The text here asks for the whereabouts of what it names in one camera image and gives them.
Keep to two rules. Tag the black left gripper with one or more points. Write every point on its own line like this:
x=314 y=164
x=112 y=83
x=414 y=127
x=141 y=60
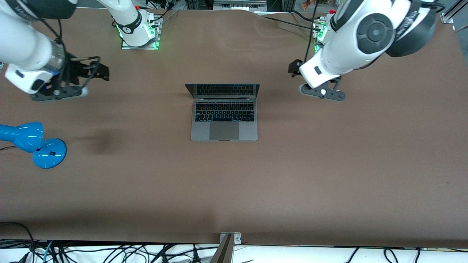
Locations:
x=293 y=68

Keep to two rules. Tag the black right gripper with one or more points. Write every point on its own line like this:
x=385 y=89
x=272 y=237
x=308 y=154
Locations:
x=76 y=68

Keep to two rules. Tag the grey laptop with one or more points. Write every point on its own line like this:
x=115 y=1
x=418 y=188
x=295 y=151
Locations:
x=225 y=131

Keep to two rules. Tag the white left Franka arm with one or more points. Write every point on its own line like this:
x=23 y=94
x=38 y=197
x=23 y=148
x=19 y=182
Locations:
x=351 y=40

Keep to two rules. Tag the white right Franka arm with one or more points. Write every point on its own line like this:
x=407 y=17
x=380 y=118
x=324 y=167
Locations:
x=22 y=40

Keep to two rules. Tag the grey power strip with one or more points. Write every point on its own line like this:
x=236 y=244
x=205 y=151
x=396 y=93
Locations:
x=237 y=5

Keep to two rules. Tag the blue desk lamp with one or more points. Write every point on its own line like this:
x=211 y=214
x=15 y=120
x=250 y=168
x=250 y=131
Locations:
x=49 y=153

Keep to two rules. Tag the aluminium frame profile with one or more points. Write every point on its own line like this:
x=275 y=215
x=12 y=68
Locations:
x=289 y=4

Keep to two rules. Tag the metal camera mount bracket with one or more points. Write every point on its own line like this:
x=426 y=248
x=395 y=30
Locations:
x=225 y=252

